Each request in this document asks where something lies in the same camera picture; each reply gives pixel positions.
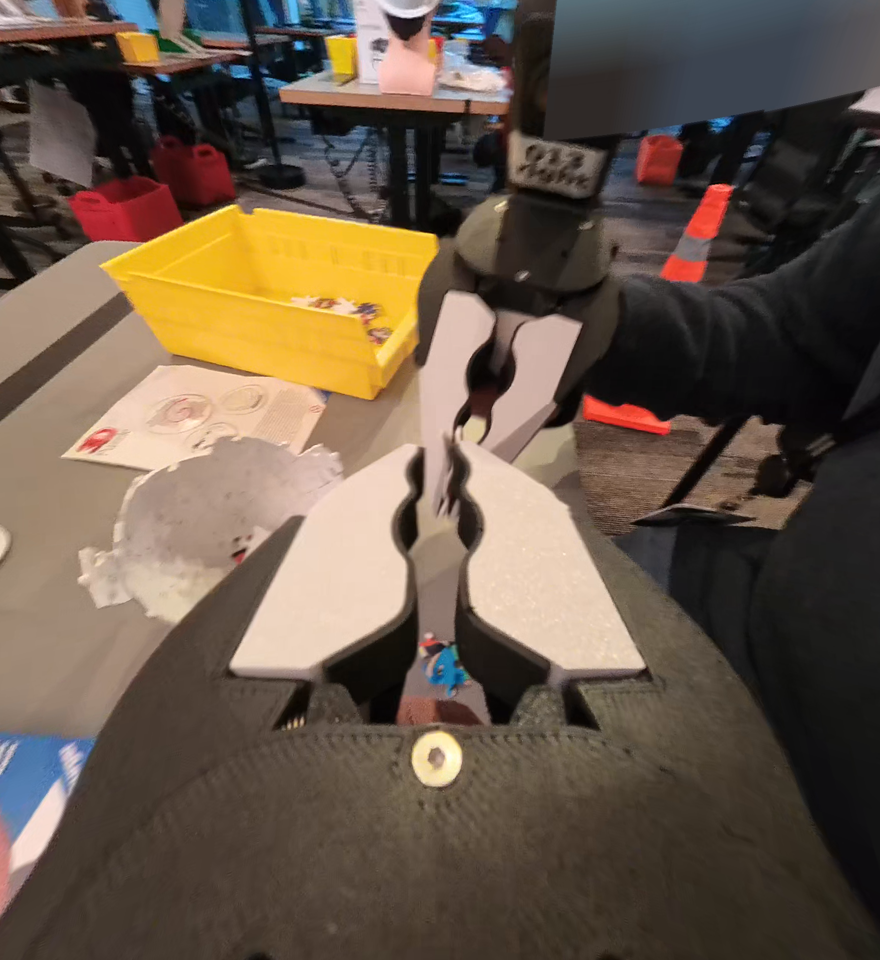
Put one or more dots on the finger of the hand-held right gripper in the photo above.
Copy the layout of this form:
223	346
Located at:
541	375
451	352

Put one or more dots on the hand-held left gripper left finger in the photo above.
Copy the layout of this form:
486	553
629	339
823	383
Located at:
327	592

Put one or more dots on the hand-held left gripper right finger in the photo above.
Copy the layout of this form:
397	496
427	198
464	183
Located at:
552	600

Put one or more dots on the heap of puzzle pieces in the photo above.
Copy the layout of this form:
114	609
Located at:
335	306

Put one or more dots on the colourful puzzle ball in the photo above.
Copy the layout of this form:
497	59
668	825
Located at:
214	510

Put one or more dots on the yellow plastic bin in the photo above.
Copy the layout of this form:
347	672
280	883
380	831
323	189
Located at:
259	330

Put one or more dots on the person's right forearm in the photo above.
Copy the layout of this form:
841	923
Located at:
747	337

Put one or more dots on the blue red puzzle piece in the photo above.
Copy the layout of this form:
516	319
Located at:
443	664

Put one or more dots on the blue puzzle box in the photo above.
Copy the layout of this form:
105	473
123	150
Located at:
4	825

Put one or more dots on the person's left hand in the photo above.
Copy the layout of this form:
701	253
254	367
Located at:
440	712

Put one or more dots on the orange traffic cone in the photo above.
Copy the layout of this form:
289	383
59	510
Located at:
699	240
624	416

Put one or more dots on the person's blue jeans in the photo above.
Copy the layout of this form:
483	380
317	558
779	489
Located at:
657	559

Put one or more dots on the orange storage bin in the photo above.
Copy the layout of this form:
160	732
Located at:
657	159

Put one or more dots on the black metal pole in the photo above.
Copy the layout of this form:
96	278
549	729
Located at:
710	457

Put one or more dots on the pink mannequin head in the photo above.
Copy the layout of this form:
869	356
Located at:
407	71

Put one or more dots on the black pole stand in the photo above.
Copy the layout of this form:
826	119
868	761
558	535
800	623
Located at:
282	176

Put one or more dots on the wooden work table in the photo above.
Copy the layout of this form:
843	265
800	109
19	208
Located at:
350	94

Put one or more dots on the white instruction leaflet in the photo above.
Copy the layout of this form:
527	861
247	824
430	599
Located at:
147	420

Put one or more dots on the small yellow bin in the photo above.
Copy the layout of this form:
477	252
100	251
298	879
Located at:
137	46
342	54

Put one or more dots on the red storage bin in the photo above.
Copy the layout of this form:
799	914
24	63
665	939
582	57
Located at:
192	171
124	210

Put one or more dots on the white paper sheet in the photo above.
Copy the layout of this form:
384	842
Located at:
61	131

